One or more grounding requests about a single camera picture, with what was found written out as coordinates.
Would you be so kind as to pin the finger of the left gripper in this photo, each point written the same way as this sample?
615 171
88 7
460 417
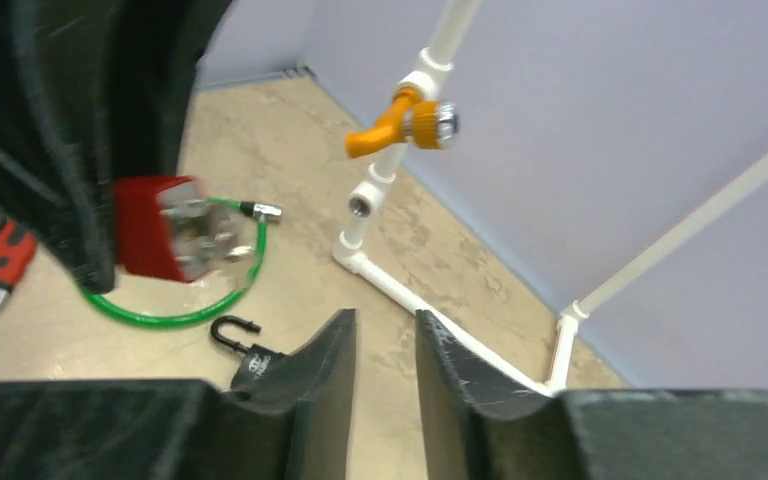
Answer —
92 92

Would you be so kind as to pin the black padlock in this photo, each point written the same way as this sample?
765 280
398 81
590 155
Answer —
256 361

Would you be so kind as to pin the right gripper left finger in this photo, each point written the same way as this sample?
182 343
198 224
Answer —
291 423

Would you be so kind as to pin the white PVC pipe frame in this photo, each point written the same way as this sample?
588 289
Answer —
602 218

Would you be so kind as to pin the green cable lock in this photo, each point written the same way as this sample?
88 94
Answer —
263 214

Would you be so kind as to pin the orange tap valve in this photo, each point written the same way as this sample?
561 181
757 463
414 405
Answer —
426 124

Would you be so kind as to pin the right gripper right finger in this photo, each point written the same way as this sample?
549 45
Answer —
480 424

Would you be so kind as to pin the red cable lock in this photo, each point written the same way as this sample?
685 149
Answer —
166 228

